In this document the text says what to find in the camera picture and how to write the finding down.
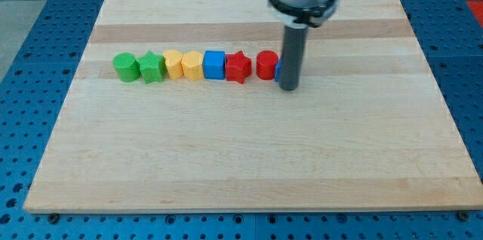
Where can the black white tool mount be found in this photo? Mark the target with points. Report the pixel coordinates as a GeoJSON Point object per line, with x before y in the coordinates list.
{"type": "Point", "coordinates": [299, 18]}

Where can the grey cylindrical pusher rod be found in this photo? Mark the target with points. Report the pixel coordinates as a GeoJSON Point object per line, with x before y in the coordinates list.
{"type": "Point", "coordinates": [293, 47]}

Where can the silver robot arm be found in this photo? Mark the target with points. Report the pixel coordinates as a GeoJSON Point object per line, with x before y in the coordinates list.
{"type": "Point", "coordinates": [303, 4]}

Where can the blue triangle block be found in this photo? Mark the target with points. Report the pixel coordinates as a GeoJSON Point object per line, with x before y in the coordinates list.
{"type": "Point", "coordinates": [277, 71]}

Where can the red cylinder block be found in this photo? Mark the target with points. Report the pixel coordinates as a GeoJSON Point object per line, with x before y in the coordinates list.
{"type": "Point", "coordinates": [266, 64]}

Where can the red star block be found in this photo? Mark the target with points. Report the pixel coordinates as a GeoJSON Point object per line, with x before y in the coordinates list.
{"type": "Point", "coordinates": [237, 67]}

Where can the blue cube block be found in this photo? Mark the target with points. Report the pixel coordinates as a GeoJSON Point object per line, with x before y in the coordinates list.
{"type": "Point", "coordinates": [214, 65]}

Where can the yellow hexagon block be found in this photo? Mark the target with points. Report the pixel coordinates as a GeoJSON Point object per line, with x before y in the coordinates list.
{"type": "Point", "coordinates": [192, 65]}

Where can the wooden board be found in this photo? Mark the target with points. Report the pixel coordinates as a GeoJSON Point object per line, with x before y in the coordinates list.
{"type": "Point", "coordinates": [367, 129]}

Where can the yellow heart block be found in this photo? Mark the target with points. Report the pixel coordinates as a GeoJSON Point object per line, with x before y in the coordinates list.
{"type": "Point", "coordinates": [173, 63]}

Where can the green star block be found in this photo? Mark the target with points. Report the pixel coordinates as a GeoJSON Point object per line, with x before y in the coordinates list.
{"type": "Point", "coordinates": [152, 67]}

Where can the green cylinder block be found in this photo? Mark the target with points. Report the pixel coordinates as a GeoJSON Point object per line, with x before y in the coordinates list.
{"type": "Point", "coordinates": [126, 67]}

